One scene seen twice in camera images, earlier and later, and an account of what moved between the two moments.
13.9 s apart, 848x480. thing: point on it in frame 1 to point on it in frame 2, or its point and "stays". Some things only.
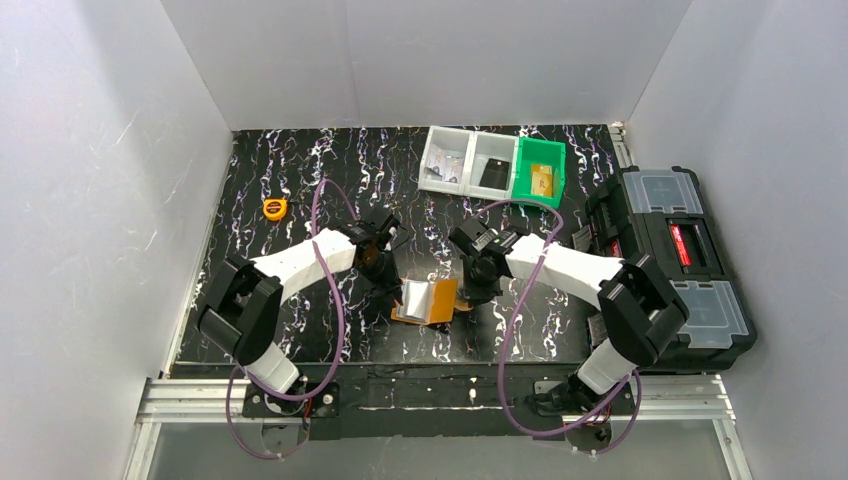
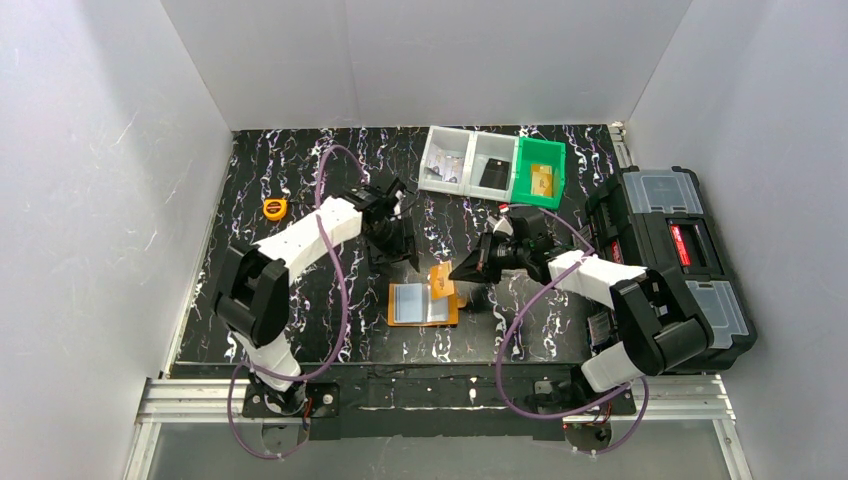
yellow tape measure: (274, 208) stays
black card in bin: (495, 174) stays
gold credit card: (542, 180) to (441, 284)
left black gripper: (382, 276) to (391, 232)
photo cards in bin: (450, 167) stays
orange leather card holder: (428, 301) stays
